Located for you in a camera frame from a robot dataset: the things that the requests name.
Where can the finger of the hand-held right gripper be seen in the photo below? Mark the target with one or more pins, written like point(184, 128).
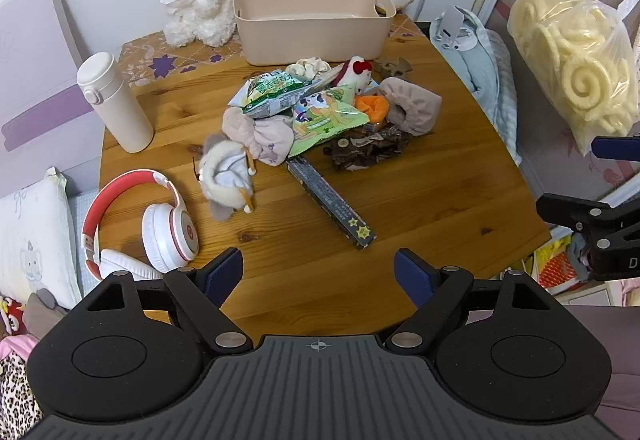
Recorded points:
point(616, 147)
point(570, 210)

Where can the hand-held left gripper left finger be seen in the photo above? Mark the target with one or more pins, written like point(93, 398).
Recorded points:
point(222, 276)

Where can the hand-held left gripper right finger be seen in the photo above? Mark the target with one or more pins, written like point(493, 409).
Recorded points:
point(412, 277)

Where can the taupe plush cloth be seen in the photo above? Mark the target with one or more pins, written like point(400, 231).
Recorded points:
point(415, 107)

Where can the orange plastic bottle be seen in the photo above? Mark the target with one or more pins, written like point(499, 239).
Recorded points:
point(374, 108)

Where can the light green snack packet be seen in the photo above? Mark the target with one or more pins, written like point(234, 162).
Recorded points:
point(330, 124)

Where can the beige plastic storage basket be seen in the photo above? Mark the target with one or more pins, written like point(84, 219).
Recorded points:
point(310, 37)

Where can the white red headphones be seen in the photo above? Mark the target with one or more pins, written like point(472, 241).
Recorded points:
point(167, 232)

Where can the mauve cloth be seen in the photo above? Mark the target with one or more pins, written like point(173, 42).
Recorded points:
point(615, 345)

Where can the white grey plush toy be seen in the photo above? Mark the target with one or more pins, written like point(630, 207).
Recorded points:
point(225, 180)

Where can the bag of yellow foam spirals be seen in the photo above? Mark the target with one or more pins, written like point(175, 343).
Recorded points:
point(565, 64)

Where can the wooden desk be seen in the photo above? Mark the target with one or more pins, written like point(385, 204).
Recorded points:
point(425, 180)

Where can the long dark box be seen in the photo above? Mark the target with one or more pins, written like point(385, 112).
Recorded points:
point(332, 202)

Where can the brown patterned wrapper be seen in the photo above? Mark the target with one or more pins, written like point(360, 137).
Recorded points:
point(367, 149)

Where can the light blue blanket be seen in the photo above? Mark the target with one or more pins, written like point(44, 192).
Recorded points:
point(492, 74)

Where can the teal white snack packet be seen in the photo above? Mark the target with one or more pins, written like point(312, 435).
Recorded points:
point(270, 94)

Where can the white elephant print pillow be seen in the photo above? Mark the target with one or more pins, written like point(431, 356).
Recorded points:
point(35, 240)

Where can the white thermos bottle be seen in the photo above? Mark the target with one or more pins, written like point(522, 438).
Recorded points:
point(120, 109)

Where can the white phone stand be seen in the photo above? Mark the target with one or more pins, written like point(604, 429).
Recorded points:
point(452, 32)

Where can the white cat plush red bow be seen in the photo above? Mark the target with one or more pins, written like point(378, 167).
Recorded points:
point(355, 72)

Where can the red toy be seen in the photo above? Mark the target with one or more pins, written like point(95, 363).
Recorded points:
point(11, 317)

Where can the patterned brown table runner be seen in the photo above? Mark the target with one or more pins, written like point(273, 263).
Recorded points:
point(160, 59)

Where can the cream scrunchie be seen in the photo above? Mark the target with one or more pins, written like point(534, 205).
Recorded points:
point(307, 67)

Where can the leopard print cloth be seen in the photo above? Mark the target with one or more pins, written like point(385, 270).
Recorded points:
point(15, 395)

